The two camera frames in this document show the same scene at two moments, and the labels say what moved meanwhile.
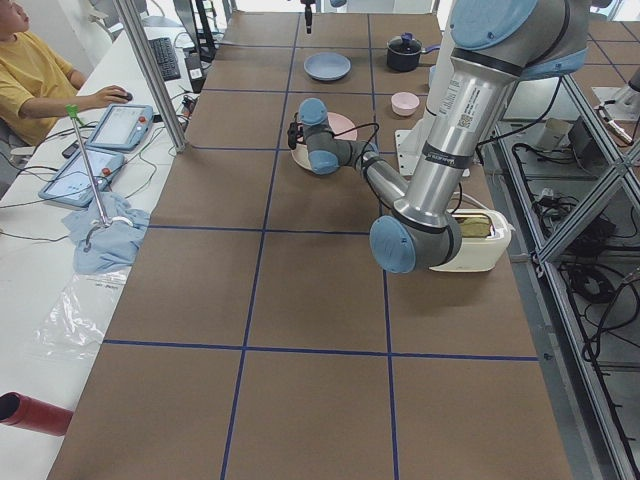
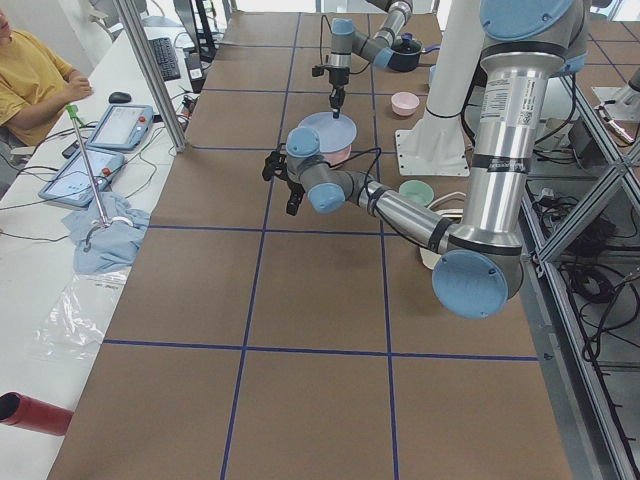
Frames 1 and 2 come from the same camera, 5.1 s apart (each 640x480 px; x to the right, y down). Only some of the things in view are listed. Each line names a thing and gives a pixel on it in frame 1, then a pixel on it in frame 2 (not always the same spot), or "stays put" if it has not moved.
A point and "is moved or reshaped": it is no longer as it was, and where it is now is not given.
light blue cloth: [102, 249] stays put
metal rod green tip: [72, 111] stays put
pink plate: [339, 124] is moved or reshaped
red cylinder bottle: [25, 412] stays put
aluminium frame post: [133, 22] stays put
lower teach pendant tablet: [73, 184] stays put
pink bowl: [404, 103] stays put
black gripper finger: [308, 18] to [337, 96]
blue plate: [327, 66] is moved or reshaped
